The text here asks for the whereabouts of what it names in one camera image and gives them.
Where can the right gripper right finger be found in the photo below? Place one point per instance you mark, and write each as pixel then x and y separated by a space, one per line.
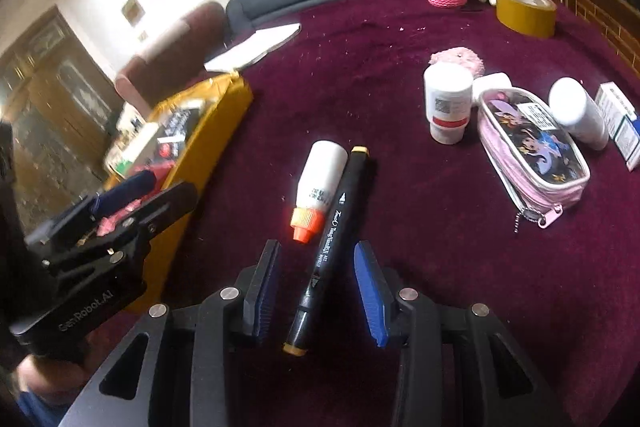
pixel 457 366

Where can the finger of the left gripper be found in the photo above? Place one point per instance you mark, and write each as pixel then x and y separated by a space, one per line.
pixel 158 213
pixel 135 187

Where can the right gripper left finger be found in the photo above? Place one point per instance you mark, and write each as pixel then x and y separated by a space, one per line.
pixel 172 368

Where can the green white medicine box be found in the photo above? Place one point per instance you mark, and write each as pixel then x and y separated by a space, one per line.
pixel 127 148

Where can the black foil snack pouch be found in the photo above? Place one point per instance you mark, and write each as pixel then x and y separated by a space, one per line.
pixel 175 132

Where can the black marker yellow cap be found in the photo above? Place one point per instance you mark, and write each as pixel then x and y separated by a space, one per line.
pixel 332 240

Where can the white bottle orange cap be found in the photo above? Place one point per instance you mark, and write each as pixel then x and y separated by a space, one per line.
pixel 316 188

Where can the large white plastic bottle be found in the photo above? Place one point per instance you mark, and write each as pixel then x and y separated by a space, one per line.
pixel 574 109

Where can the white blue medicine box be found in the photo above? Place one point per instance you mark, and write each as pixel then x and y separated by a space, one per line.
pixel 622 122

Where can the small white bottle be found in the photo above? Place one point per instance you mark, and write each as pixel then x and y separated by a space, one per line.
pixel 495 81

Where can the white pill bottle red label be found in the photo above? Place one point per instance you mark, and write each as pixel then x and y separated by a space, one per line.
pixel 448 101

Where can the red foil packet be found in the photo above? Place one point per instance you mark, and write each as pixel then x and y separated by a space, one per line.
pixel 160 170

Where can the person's left hand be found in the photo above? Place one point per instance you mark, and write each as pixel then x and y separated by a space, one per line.
pixel 56 382

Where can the yellow taped cardboard tray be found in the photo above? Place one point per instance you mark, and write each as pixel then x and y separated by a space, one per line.
pixel 229 96

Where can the wooden glass door cabinet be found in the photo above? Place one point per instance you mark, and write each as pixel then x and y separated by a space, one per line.
pixel 63 112

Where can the maroon armchair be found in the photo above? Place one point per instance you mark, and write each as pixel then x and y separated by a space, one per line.
pixel 166 65

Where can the white paper booklet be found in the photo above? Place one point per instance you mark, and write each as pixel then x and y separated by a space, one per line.
pixel 253 49

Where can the pink fluffy pompom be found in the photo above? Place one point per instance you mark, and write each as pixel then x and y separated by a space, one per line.
pixel 461 56

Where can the yellow tape roll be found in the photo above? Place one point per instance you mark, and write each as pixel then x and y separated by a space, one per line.
pixel 533 18

